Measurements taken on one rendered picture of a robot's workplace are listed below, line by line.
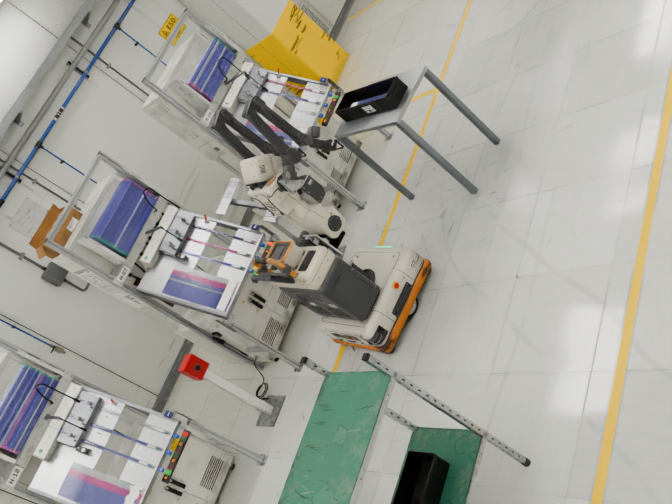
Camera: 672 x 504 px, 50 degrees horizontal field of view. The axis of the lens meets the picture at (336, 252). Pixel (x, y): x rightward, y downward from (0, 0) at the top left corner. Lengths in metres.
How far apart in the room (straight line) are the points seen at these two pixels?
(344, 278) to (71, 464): 2.08
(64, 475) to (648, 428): 3.40
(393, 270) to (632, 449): 1.90
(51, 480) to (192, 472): 0.92
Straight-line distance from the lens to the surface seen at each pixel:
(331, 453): 3.04
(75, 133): 6.99
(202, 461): 5.31
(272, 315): 5.60
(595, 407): 3.55
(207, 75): 5.93
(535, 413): 3.71
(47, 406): 5.05
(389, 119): 4.63
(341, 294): 4.34
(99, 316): 6.75
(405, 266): 4.58
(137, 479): 4.84
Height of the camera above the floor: 2.74
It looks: 28 degrees down
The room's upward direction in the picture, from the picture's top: 54 degrees counter-clockwise
